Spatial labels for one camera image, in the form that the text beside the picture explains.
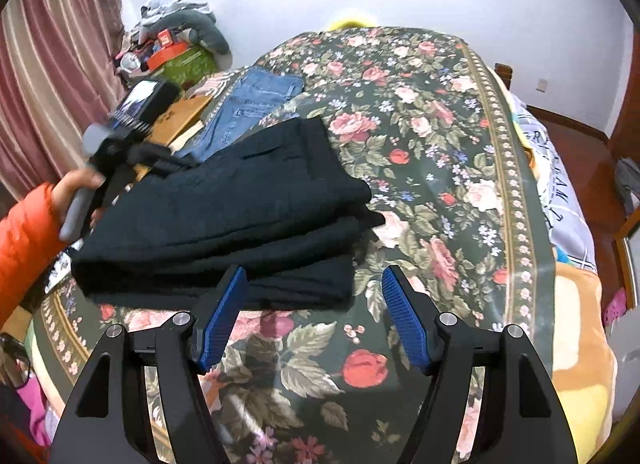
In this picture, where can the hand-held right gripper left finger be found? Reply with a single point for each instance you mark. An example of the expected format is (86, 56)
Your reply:
(220, 324)

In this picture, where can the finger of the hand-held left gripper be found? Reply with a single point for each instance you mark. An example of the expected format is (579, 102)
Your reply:
(152, 156)

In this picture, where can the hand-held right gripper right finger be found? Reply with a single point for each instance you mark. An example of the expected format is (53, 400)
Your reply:
(407, 324)

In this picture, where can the black pants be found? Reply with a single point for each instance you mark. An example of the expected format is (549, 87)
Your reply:
(225, 224)

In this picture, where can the person's left forearm orange sleeve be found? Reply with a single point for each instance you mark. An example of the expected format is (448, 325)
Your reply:
(25, 239)

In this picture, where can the person's left hand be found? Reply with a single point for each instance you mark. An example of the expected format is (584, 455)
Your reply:
(70, 189)

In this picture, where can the wooden lap desk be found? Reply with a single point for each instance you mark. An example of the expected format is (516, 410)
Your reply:
(182, 116)

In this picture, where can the orange box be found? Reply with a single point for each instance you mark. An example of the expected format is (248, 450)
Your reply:
(167, 55)

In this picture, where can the green patterned storage box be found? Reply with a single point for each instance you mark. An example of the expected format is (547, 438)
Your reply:
(192, 66)

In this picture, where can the striped bed sheet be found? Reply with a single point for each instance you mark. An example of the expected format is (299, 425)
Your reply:
(220, 80)

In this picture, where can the striped pink curtain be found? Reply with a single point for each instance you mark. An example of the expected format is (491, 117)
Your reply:
(50, 69)

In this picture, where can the grey plush pillow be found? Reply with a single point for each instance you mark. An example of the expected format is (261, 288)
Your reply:
(200, 26)

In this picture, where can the pile of clothes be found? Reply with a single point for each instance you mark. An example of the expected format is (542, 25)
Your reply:
(165, 6)

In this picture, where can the blue jeans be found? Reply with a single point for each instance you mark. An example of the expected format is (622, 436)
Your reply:
(250, 99)

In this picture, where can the floral blanket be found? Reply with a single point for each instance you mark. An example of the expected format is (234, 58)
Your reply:
(425, 144)

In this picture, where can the orange yellow fleece blanket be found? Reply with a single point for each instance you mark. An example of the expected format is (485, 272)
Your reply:
(585, 369)

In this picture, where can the pink cloth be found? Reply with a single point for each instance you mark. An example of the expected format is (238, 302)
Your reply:
(36, 409)

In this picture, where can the white printed bed sheet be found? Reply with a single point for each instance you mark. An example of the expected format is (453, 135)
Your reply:
(555, 184)

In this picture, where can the pink slipper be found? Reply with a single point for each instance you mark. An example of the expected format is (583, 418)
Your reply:
(616, 306)

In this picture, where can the yellow curved cushion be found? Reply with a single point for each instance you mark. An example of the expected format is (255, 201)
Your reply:
(350, 24)

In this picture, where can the wooden chair frame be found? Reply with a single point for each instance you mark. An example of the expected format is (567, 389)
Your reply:
(629, 244)

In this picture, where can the wooden bed post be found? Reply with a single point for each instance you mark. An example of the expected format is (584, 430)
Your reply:
(504, 75)

